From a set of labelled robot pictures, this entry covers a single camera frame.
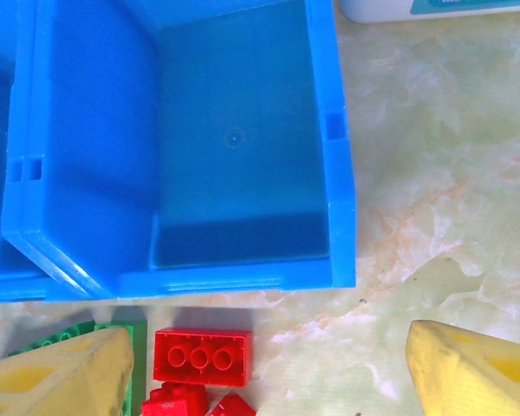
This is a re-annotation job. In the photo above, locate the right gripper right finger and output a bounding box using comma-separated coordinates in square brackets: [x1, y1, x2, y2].
[406, 319, 520, 416]

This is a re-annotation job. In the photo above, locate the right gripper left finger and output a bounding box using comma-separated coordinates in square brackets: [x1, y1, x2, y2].
[0, 328, 134, 416]

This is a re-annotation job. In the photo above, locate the red two-by-four lego brick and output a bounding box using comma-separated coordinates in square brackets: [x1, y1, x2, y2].
[153, 328, 253, 388]

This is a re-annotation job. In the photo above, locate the green lego brick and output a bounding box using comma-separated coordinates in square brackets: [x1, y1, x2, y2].
[8, 319, 149, 416]

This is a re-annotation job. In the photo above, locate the white storage box teal lid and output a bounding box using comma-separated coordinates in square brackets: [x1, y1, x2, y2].
[340, 0, 520, 24]

